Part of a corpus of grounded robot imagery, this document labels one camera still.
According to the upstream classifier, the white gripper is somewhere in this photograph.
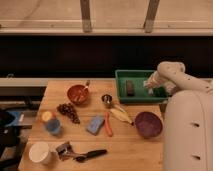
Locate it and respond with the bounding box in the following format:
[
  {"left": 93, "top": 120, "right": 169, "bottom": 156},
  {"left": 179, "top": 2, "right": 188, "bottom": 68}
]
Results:
[{"left": 148, "top": 71, "right": 166, "bottom": 88}]

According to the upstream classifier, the grey-blue towel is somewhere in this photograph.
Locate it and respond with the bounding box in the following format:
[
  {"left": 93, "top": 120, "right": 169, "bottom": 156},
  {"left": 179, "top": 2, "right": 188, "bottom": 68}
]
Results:
[{"left": 143, "top": 80, "right": 156, "bottom": 96}]

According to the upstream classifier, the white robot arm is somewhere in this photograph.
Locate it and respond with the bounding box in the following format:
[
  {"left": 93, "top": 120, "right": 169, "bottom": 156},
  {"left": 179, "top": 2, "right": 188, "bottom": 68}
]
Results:
[{"left": 148, "top": 61, "right": 213, "bottom": 171}]

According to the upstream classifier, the green plastic tray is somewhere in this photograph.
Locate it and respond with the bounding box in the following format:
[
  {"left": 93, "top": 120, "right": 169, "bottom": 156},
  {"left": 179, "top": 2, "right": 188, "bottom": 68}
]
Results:
[{"left": 115, "top": 70, "right": 168, "bottom": 104}]

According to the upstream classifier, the dark brown block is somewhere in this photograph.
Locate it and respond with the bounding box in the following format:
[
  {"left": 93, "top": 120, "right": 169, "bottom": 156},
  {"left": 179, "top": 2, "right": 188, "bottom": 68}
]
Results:
[{"left": 126, "top": 80, "right": 135, "bottom": 96}]

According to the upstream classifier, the purple bowl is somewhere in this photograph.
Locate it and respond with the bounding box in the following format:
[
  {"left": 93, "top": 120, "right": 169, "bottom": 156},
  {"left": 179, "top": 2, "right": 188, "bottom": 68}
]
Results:
[{"left": 135, "top": 111, "right": 163, "bottom": 139}]

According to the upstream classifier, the yellow banana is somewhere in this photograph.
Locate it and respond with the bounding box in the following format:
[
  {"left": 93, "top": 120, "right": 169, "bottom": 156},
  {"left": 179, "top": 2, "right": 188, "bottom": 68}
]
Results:
[{"left": 110, "top": 105, "right": 133, "bottom": 125}]

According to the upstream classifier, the small metal cup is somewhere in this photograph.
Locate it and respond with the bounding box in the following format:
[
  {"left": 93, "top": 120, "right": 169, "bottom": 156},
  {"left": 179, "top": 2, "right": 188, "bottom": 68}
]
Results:
[{"left": 101, "top": 94, "right": 112, "bottom": 107}]

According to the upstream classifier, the orange carrot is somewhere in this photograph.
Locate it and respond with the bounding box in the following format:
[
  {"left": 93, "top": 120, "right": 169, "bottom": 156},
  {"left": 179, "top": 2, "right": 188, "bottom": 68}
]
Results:
[{"left": 104, "top": 112, "right": 113, "bottom": 137}]

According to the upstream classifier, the blue sponge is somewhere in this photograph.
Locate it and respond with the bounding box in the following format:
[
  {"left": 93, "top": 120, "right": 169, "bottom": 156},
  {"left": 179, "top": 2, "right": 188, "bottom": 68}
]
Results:
[{"left": 86, "top": 116, "right": 104, "bottom": 135}]

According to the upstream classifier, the red-brown bowl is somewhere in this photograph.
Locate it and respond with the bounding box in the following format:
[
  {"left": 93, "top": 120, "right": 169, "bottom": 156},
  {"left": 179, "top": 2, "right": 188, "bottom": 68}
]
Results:
[{"left": 67, "top": 85, "right": 89, "bottom": 105}]

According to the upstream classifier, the spoon in bowl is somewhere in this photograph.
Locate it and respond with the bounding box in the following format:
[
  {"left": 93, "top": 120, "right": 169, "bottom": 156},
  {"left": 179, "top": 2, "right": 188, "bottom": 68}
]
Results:
[{"left": 76, "top": 80, "right": 90, "bottom": 103}]

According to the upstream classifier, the wooden table top block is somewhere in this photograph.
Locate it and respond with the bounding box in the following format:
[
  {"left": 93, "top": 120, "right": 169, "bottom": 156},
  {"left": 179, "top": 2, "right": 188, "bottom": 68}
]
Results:
[{"left": 18, "top": 79, "right": 163, "bottom": 171}]

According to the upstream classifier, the bunch of dark grapes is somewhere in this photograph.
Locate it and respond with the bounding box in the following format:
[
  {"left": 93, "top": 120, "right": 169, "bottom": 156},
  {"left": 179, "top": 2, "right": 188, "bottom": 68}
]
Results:
[{"left": 57, "top": 103, "right": 80, "bottom": 124}]

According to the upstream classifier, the yellow-red apple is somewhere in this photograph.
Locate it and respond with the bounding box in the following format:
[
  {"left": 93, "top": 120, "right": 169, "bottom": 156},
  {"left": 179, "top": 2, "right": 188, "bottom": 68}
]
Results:
[{"left": 41, "top": 111, "right": 55, "bottom": 123}]

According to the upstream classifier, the metal clip tool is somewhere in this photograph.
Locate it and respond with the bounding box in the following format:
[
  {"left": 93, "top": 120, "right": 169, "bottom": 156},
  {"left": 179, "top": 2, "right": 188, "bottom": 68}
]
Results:
[{"left": 56, "top": 141, "right": 75, "bottom": 161}]

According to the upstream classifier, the white cup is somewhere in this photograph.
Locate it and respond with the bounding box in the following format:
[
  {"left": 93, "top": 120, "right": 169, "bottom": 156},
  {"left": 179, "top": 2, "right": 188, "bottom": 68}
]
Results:
[{"left": 29, "top": 142, "right": 52, "bottom": 164}]

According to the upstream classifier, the dark chair with blue item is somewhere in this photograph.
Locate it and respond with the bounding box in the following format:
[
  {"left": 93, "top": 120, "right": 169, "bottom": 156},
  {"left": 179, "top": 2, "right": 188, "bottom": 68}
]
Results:
[{"left": 0, "top": 109, "right": 29, "bottom": 171}]

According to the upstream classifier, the black handled utensil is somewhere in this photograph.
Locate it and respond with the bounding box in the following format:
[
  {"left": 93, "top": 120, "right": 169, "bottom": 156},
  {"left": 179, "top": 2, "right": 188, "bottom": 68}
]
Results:
[{"left": 75, "top": 149, "right": 107, "bottom": 163}]

